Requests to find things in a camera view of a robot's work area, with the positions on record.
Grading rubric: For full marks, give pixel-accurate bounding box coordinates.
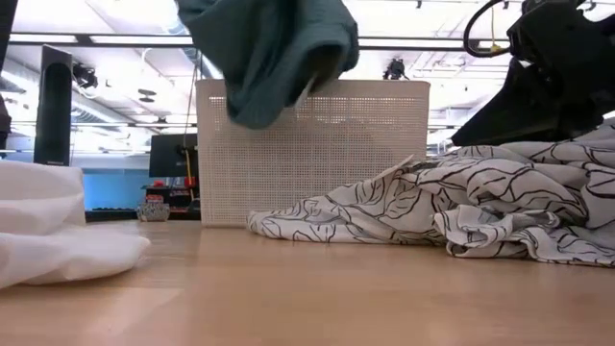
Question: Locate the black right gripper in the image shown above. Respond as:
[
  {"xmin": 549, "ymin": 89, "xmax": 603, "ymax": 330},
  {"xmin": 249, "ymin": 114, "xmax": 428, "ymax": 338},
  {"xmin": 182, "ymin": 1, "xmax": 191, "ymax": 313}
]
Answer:
[{"xmin": 450, "ymin": 0, "xmax": 615, "ymax": 148}]

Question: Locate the dark shelf with red items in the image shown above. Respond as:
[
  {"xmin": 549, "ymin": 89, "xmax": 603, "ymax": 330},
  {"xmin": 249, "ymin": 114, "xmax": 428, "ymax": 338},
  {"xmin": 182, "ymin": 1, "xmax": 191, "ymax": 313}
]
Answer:
[{"xmin": 140, "ymin": 177, "xmax": 201, "ymax": 212}]

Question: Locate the plain white garment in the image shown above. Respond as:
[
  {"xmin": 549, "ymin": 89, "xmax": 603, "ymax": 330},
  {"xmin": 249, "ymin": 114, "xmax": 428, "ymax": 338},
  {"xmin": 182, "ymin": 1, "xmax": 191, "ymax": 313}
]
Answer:
[{"xmin": 0, "ymin": 160, "xmax": 152, "ymax": 289}]

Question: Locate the black monitor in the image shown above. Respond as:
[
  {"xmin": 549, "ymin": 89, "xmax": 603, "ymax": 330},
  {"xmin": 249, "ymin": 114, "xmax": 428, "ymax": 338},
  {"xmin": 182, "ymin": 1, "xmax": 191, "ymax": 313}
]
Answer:
[{"xmin": 148, "ymin": 133, "xmax": 200, "ymax": 179}]

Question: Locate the black aluminium table frame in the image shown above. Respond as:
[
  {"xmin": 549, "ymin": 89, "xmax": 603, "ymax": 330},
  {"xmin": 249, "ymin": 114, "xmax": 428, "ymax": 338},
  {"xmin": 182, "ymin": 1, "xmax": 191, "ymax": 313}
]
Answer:
[{"xmin": 85, "ymin": 209, "xmax": 202, "ymax": 223}]

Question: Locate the teal patterned shirt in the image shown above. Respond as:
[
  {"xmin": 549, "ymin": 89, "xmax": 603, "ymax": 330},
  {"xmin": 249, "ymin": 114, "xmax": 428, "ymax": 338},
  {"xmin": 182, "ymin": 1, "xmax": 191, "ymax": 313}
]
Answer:
[{"xmin": 176, "ymin": 0, "xmax": 360, "ymax": 130}]

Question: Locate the yellow hanging connector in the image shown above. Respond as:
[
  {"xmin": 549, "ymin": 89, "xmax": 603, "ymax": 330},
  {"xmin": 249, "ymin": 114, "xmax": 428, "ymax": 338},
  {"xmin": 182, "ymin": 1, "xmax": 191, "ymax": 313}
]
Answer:
[{"xmin": 489, "ymin": 0, "xmax": 510, "ymax": 54}]

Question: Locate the white leaf-print garment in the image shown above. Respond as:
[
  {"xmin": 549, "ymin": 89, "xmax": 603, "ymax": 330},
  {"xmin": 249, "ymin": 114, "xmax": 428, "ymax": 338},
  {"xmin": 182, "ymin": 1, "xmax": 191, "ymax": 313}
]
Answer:
[{"xmin": 247, "ymin": 117, "xmax": 615, "ymax": 268}]

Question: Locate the black upright post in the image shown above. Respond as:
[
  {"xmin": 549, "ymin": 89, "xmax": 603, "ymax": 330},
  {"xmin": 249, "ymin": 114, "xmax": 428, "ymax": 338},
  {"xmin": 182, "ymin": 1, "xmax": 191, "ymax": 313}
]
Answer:
[{"xmin": 33, "ymin": 44, "xmax": 73, "ymax": 167}]

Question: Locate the black hanging device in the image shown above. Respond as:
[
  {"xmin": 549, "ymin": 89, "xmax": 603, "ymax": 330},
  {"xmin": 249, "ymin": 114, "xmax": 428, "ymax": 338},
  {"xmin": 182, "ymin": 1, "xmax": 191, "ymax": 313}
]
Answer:
[{"xmin": 382, "ymin": 57, "xmax": 410, "ymax": 81}]

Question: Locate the white perforated plastic basket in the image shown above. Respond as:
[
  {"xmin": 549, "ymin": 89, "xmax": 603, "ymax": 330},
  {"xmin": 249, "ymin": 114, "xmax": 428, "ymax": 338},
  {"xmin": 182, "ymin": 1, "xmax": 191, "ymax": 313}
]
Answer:
[{"xmin": 194, "ymin": 79, "xmax": 432, "ymax": 228}]

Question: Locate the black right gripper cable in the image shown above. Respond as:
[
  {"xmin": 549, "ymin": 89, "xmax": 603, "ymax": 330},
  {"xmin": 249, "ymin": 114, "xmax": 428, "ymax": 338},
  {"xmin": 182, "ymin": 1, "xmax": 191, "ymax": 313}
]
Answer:
[{"xmin": 462, "ymin": 0, "xmax": 513, "ymax": 60}]

